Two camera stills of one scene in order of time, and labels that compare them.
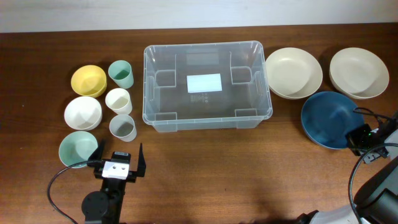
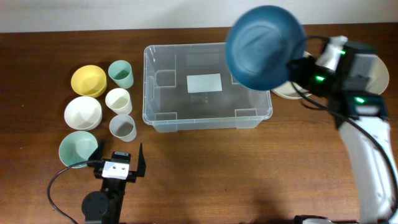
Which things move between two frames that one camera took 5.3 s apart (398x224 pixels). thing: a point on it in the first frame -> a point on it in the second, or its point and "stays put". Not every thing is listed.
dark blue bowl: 326,117 -> 260,43
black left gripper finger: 97,154 stays put
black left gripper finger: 142,165 stays put
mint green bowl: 77,147 stays put
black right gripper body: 361,140 -> 316,79
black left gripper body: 131,177 stays put
